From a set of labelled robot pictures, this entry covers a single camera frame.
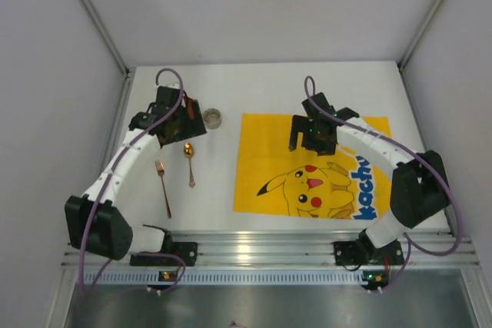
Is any red plastic plate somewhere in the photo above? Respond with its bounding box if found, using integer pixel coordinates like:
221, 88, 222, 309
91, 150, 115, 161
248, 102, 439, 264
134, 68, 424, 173
184, 92, 194, 121

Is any yellow Pikachu cloth mat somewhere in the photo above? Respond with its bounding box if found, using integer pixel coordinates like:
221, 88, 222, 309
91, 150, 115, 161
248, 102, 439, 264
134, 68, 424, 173
234, 114, 391, 220

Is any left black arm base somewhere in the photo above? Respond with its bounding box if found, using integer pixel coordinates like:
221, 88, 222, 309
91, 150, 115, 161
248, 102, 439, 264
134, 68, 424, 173
130, 241, 198, 267

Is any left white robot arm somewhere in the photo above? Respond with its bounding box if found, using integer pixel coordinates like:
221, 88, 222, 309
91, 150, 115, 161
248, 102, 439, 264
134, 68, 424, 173
65, 86, 207, 260

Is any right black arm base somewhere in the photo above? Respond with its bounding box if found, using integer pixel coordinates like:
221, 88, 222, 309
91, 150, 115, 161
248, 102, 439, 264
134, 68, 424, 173
333, 240, 404, 269

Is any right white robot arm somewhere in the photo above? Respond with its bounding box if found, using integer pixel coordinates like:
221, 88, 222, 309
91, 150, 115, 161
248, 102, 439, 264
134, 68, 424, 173
288, 93, 453, 253

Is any gold spoon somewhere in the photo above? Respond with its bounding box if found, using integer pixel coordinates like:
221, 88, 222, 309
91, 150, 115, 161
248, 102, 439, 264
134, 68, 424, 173
184, 142, 195, 188

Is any small metal cup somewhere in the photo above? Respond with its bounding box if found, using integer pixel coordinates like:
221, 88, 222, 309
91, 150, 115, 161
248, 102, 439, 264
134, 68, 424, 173
203, 108, 222, 130

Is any copper fork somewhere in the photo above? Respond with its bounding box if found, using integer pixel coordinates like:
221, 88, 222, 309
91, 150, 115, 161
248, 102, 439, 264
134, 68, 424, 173
155, 159, 172, 219

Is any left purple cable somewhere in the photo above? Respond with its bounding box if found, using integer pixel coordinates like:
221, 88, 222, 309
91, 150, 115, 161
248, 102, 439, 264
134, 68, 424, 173
76, 68, 191, 300

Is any purple cable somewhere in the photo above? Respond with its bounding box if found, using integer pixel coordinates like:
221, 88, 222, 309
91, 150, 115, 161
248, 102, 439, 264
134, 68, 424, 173
304, 75, 466, 293
76, 68, 191, 300

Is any aluminium mounting rail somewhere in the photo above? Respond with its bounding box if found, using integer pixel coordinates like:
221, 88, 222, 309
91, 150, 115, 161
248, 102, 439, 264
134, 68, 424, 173
61, 230, 480, 269

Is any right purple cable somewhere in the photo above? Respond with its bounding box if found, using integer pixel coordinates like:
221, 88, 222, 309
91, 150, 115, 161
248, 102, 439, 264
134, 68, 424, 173
304, 75, 466, 293

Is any left aluminium frame post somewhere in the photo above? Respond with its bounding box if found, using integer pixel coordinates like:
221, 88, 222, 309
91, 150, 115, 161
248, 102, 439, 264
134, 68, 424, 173
78, 0, 129, 78

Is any aluminium frame post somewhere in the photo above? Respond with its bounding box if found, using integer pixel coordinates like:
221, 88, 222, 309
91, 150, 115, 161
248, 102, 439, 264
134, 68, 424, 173
78, 0, 129, 78
397, 0, 447, 73

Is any slotted grey cable duct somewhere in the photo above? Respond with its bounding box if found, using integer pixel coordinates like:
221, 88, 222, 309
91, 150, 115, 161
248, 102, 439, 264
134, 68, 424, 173
84, 268, 388, 286

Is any right aluminium frame post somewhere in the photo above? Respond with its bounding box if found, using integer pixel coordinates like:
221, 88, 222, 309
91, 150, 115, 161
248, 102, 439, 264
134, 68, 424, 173
397, 0, 447, 73

